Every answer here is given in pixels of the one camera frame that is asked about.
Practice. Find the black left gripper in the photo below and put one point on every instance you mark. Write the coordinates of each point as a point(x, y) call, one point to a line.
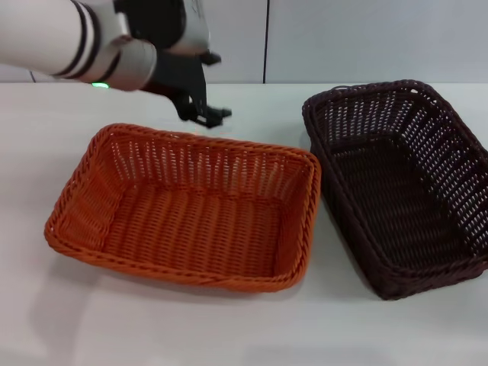
point(183, 80)

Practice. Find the orange woven plastic basket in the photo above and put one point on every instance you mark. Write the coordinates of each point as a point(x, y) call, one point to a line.
point(190, 225)

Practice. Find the dark brown woven plastic basket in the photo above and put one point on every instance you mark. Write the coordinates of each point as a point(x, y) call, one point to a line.
point(400, 198)

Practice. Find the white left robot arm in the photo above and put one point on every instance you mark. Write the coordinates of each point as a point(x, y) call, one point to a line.
point(57, 38)

